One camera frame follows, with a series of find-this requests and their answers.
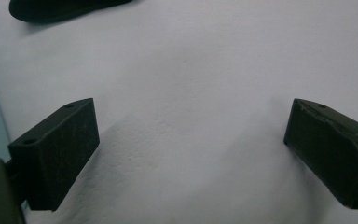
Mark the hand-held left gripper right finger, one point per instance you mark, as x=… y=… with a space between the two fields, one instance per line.
x=329 y=146

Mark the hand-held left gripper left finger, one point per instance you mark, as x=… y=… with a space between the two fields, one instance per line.
x=56 y=146

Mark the dark cloth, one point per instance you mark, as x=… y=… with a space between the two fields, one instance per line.
x=59 y=9

